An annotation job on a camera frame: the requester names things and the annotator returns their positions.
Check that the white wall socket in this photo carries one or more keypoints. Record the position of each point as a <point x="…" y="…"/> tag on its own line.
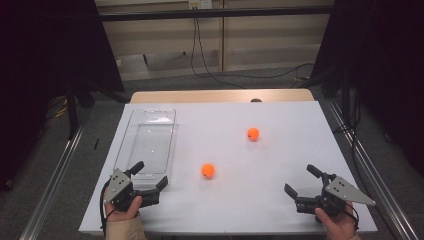
<point x="200" y="4"/>

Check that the wooden table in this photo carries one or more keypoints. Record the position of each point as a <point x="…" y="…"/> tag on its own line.
<point x="200" y="96"/>

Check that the orange ball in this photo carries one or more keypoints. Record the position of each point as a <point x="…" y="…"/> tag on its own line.
<point x="208" y="170"/>
<point x="253" y="133"/>

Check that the aluminium rail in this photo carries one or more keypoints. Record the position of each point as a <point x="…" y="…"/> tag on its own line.
<point x="376" y="186"/>
<point x="50" y="190"/>

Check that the black curtain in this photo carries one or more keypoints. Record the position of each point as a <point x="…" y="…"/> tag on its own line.
<point x="383" y="66"/>
<point x="40" y="60"/>

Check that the person's left hand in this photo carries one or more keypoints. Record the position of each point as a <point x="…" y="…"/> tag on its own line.
<point x="123" y="215"/>

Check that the white table cover board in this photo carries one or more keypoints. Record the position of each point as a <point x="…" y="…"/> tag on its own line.
<point x="253" y="173"/>

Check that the black metal stand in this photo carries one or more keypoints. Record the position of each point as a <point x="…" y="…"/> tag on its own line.
<point x="71" y="110"/>

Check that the person's right hand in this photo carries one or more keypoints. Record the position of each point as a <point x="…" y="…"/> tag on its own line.
<point x="338" y="226"/>

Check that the small black stick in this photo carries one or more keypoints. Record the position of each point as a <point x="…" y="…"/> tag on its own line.
<point x="96" y="144"/>

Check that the clear plastic container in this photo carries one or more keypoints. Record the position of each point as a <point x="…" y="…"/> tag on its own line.
<point x="148" y="140"/>

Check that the black horizontal bar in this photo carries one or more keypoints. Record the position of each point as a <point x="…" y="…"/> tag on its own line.
<point x="216" y="13"/>

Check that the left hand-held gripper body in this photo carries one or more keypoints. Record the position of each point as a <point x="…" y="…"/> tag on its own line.
<point x="118" y="190"/>

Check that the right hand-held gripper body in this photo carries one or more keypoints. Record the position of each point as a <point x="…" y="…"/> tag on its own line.
<point x="343" y="191"/>

